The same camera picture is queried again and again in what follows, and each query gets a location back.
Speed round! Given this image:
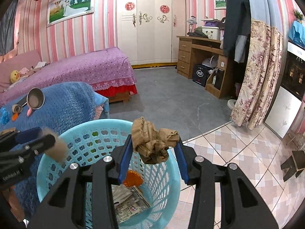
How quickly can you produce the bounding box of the blue plastic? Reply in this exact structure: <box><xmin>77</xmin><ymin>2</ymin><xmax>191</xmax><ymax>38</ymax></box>
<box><xmin>0</xmin><ymin>107</ymin><xmax>10</xmax><ymax>125</ymax></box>

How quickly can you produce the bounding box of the brown paper tube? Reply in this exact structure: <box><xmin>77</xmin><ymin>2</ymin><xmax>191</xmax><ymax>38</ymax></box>
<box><xmin>42</xmin><ymin>128</ymin><xmax>68</xmax><ymax>163</ymax></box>

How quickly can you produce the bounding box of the silver snack wrapper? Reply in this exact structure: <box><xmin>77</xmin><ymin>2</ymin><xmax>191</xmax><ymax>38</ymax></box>
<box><xmin>112</xmin><ymin>185</ymin><xmax>150</xmax><ymax>224</ymax></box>

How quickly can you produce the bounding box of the orange peel piece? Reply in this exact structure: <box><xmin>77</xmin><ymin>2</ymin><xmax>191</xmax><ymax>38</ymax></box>
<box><xmin>123</xmin><ymin>170</ymin><xmax>143</xmax><ymax>188</ymax></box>

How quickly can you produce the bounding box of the brown paper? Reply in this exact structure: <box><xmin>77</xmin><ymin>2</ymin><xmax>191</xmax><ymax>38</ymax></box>
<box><xmin>131</xmin><ymin>117</ymin><xmax>180</xmax><ymax>164</ymax></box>

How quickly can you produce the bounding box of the black smartphone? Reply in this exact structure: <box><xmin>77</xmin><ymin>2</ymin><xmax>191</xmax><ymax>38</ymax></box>
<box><xmin>17</xmin><ymin>101</ymin><xmax>27</xmax><ymax>107</ymax></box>

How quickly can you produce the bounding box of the pink mug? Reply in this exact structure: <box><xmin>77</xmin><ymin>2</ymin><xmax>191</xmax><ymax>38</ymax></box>
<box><xmin>26</xmin><ymin>88</ymin><xmax>45</xmax><ymax>117</ymax></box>

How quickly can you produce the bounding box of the blue fluffy blanket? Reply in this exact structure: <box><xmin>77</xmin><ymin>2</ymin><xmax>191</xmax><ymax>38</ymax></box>
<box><xmin>1</xmin><ymin>82</ymin><xmax>110</xmax><ymax>220</ymax></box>

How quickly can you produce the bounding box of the yellow duck plush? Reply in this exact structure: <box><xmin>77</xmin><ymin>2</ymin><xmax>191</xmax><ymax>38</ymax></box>
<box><xmin>10</xmin><ymin>70</ymin><xmax>21</xmax><ymax>84</ymax></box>

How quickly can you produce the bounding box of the dark wooden stool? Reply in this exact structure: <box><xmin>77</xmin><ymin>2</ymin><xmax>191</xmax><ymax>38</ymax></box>
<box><xmin>281</xmin><ymin>150</ymin><xmax>305</xmax><ymax>182</ymax></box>

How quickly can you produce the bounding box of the pink headboard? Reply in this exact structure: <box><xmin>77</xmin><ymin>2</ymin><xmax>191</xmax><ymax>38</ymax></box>
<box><xmin>0</xmin><ymin>50</ymin><xmax>41</xmax><ymax>93</ymax></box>

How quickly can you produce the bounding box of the light blue plastic basket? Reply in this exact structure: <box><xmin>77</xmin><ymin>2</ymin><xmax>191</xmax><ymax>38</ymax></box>
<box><xmin>28</xmin><ymin>119</ymin><xmax>180</xmax><ymax>228</ymax></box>

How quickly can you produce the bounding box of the purple dotted bed cover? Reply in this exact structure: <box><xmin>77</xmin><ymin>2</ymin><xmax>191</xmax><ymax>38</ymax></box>
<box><xmin>1</xmin><ymin>47</ymin><xmax>137</xmax><ymax>105</ymax></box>

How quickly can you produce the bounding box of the grey window curtain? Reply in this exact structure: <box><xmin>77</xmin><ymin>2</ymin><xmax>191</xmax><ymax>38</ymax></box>
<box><xmin>1</xmin><ymin>0</ymin><xmax>19</xmax><ymax>56</ymax></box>

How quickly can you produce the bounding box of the floral curtain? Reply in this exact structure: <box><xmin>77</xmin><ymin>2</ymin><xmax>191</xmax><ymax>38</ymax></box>
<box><xmin>231</xmin><ymin>19</ymin><xmax>283</xmax><ymax>130</ymax></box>

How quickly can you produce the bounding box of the black box under desk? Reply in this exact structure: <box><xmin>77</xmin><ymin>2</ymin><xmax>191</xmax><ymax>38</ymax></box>
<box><xmin>192</xmin><ymin>64</ymin><xmax>212</xmax><ymax>87</ymax></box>

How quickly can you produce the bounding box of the framed wedding photo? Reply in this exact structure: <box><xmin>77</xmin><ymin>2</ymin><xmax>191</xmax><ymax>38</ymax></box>
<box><xmin>47</xmin><ymin>0</ymin><xmax>95</xmax><ymax>27</ymax></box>

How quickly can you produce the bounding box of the wooden desk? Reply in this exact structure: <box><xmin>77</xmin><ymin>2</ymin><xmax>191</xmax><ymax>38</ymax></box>
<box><xmin>177</xmin><ymin>36</ymin><xmax>235</xmax><ymax>99</ymax></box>

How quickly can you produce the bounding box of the dark hanging coat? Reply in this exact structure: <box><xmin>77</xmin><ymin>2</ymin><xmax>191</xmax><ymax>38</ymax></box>
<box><xmin>222</xmin><ymin>0</ymin><xmax>252</xmax><ymax>64</ymax></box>

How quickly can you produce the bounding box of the white storage box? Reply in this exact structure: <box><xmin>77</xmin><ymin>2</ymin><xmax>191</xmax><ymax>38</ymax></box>
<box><xmin>202</xmin><ymin>26</ymin><xmax>221</xmax><ymax>40</ymax></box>

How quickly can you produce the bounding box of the white wardrobe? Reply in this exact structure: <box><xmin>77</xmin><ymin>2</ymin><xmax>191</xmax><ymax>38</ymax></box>
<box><xmin>116</xmin><ymin>0</ymin><xmax>186</xmax><ymax>66</ymax></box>

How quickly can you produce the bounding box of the desk lamp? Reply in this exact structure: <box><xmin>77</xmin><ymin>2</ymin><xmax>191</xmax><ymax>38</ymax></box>
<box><xmin>187</xmin><ymin>15</ymin><xmax>197</xmax><ymax>33</ymax></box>

